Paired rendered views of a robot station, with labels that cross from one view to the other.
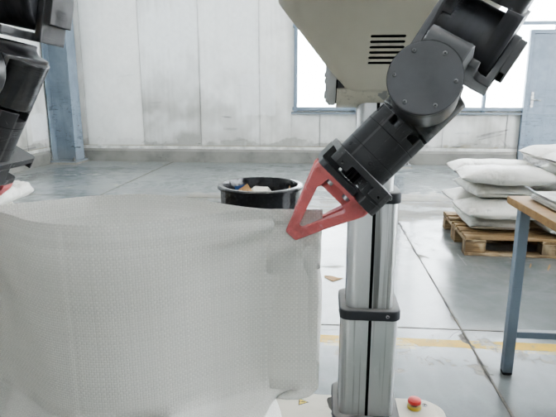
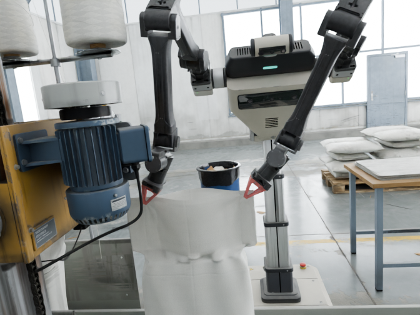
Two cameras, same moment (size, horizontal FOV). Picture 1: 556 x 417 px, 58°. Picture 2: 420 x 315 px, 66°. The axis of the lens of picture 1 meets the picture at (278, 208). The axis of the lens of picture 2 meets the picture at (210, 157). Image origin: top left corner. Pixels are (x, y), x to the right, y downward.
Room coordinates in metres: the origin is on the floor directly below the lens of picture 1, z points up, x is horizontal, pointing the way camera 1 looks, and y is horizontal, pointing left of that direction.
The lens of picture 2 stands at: (-0.60, 0.06, 1.35)
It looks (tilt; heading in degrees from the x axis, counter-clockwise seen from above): 10 degrees down; 2
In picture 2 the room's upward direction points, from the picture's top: 5 degrees counter-clockwise
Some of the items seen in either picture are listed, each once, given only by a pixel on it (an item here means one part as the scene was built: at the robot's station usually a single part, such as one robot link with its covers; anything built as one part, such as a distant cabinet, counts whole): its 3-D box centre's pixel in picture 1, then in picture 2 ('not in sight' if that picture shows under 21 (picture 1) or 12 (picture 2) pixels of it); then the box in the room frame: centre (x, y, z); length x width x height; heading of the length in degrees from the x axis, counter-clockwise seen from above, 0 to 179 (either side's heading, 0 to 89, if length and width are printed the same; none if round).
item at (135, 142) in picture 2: not in sight; (134, 148); (0.22, 0.28, 1.25); 0.10 x 0.08 x 0.12; 20
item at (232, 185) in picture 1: (261, 239); (220, 194); (2.79, 0.10, 0.32); 0.51 x 0.48 x 0.65; 175
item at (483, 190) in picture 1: (491, 185); (345, 153); (3.86, -1.66, 0.44); 0.66 x 0.43 x 0.13; 175
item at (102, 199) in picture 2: not in sight; (95, 169); (0.18, 0.37, 1.21); 0.15 x 0.15 x 0.25
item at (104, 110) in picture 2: not in sight; (86, 113); (0.18, 0.37, 1.35); 0.12 x 0.12 x 0.04
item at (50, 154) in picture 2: not in sight; (50, 148); (0.16, 0.46, 1.27); 0.12 x 0.09 x 0.09; 175
